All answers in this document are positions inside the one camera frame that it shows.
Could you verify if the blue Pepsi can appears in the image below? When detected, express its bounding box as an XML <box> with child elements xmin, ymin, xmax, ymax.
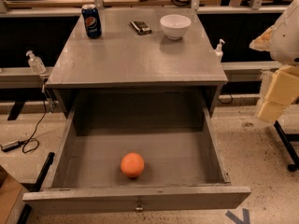
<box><xmin>81</xmin><ymin>4</ymin><xmax>102</xmax><ymax>38</ymax></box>

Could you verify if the silver drawer knob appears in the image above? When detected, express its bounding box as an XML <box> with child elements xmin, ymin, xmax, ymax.
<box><xmin>135</xmin><ymin>201</ymin><xmax>144</xmax><ymax>213</ymax></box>

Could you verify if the black floor bar left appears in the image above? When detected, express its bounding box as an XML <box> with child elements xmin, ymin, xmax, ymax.
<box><xmin>17</xmin><ymin>152</ymin><xmax>55</xmax><ymax>224</ymax></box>

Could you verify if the open grey top drawer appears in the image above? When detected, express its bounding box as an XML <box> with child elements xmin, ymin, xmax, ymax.
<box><xmin>22</xmin><ymin>91</ymin><xmax>252</xmax><ymax>216</ymax></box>

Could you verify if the black stand leg with wheel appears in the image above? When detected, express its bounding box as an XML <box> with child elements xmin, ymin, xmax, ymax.
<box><xmin>274</xmin><ymin>121</ymin><xmax>299</xmax><ymax>172</ymax></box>

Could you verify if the small white pump bottle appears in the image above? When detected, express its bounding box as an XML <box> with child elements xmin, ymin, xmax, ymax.
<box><xmin>215</xmin><ymin>39</ymin><xmax>225</xmax><ymax>62</ymax></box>

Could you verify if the dark snack bar wrapper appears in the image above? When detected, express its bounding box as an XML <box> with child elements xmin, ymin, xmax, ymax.
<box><xmin>130</xmin><ymin>21</ymin><xmax>151</xmax><ymax>35</ymax></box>

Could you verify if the brown cardboard box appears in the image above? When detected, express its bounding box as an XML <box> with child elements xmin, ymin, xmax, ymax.
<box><xmin>0</xmin><ymin>166</ymin><xmax>28</xmax><ymax>224</ymax></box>

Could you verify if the wooden workbench behind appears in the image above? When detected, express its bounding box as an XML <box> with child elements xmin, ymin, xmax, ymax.
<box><xmin>0</xmin><ymin>0</ymin><xmax>293</xmax><ymax>15</ymax></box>

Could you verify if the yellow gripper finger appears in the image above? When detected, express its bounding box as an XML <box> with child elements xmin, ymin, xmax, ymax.
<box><xmin>249</xmin><ymin>26</ymin><xmax>273</xmax><ymax>51</ymax></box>
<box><xmin>257</xmin><ymin>65</ymin><xmax>299</xmax><ymax>122</ymax></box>

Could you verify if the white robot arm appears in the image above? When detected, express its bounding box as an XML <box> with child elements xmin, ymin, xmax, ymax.
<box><xmin>249</xmin><ymin>0</ymin><xmax>299</xmax><ymax>122</ymax></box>

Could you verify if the white ceramic bowl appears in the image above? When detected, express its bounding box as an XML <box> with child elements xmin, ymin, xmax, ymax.
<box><xmin>160</xmin><ymin>14</ymin><xmax>192</xmax><ymax>40</ymax></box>

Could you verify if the grey wooden cabinet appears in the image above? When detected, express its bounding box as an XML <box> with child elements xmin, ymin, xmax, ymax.
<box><xmin>47</xmin><ymin>7</ymin><xmax>227</xmax><ymax>109</ymax></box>

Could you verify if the orange fruit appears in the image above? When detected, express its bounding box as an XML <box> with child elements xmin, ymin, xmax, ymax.
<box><xmin>121</xmin><ymin>153</ymin><xmax>145</xmax><ymax>178</ymax></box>

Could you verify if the clear sanitizer pump bottle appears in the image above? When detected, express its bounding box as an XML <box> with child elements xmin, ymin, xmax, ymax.
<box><xmin>26</xmin><ymin>50</ymin><xmax>46</xmax><ymax>74</ymax></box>

